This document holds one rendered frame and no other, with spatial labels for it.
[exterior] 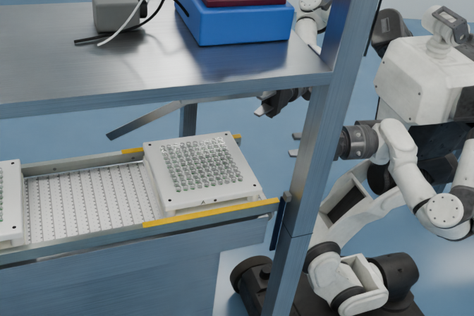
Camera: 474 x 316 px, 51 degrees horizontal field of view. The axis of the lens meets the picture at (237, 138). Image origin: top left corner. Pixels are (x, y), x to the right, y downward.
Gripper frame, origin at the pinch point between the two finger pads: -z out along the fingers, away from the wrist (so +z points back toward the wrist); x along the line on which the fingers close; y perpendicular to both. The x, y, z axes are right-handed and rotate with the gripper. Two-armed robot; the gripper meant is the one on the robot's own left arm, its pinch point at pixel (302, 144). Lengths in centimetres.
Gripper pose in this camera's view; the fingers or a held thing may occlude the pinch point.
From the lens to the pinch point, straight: 126.4
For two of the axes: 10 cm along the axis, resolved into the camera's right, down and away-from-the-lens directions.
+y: -2.1, -6.0, 7.7
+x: -1.1, 8.0, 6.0
